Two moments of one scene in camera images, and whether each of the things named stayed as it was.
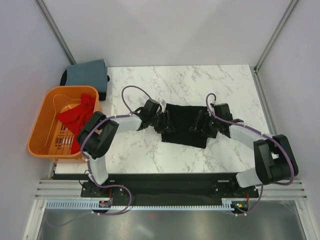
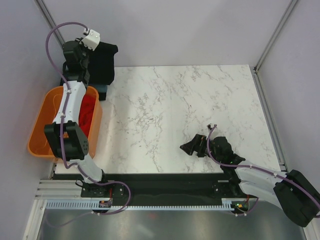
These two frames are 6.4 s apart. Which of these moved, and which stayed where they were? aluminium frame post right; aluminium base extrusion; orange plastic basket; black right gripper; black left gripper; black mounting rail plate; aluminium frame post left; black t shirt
Moved: black right gripper; black left gripper; black t shirt
Stayed: aluminium frame post left; black mounting rail plate; orange plastic basket; aluminium frame post right; aluminium base extrusion
